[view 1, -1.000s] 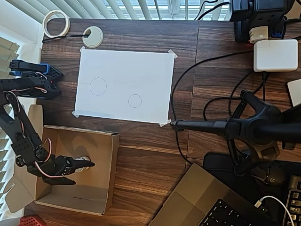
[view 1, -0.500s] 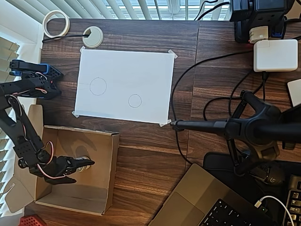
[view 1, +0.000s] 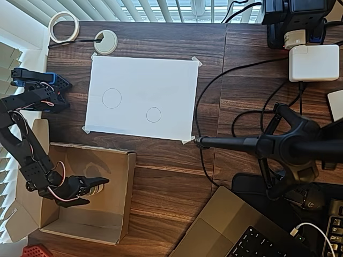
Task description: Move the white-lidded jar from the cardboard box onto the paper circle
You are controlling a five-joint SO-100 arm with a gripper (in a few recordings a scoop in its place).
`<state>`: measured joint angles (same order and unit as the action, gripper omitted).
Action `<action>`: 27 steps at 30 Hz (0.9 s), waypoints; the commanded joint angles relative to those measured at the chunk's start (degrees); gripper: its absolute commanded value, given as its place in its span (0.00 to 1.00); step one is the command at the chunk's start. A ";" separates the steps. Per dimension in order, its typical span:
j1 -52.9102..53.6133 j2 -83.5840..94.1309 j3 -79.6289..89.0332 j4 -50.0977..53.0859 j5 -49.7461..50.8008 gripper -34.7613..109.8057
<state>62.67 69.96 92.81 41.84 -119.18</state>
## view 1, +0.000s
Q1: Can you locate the white flat device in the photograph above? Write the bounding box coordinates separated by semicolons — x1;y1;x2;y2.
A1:
326;89;343;123

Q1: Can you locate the grey laptop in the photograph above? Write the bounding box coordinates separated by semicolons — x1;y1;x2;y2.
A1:
168;186;319;257

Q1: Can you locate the small beige plug adapter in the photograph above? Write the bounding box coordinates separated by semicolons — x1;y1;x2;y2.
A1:
283;29;307;50

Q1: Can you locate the thin black cable through grommet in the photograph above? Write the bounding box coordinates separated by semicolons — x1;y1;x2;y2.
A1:
47;39;104;49

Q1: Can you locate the black tripod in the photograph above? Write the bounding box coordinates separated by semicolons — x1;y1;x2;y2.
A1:
192;103;343;201

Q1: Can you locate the black mouse pad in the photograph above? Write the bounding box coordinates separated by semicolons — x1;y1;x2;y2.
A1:
232;172;343;241

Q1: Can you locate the white USB charging cable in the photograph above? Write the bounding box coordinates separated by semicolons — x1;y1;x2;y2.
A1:
291;222;337;257

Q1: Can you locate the black cable from white adapter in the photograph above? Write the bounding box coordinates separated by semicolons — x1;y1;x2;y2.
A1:
232;80;306;140

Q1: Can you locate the white square power adapter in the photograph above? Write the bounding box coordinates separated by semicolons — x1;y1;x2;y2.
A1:
288;44;340;82

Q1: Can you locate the red perforated plastic part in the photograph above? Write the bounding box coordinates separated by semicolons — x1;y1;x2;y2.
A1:
21;244;51;257

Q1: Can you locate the long black power cable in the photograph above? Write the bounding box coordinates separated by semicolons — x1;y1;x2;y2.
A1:
193;57;292;188

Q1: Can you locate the beige pleated window blind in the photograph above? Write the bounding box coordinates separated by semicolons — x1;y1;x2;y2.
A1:
0;41;25;243

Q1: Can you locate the masking tape roll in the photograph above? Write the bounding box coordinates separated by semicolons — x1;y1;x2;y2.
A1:
48;12;80;44

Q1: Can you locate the blue plug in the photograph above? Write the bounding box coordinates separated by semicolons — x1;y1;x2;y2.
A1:
310;28;324;44

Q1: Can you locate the white slatted window blind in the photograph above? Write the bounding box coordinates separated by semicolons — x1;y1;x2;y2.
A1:
0;0;265;50

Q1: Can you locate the beige desk cable grommet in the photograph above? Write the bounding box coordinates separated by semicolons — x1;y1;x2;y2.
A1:
93;30;118;55

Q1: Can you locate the black keyboard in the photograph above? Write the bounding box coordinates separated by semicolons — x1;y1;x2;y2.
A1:
323;198;343;257

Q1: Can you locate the black Logitech mouse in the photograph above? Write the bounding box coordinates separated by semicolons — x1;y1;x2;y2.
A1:
294;184;329;211

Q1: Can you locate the open brown cardboard box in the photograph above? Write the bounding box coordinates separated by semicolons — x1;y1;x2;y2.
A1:
4;118;137;246

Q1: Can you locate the black power strip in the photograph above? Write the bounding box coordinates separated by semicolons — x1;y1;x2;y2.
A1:
262;0;335;49

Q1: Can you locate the white paper sheet with circles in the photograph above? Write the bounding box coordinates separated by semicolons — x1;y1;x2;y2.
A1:
84;55;199;141

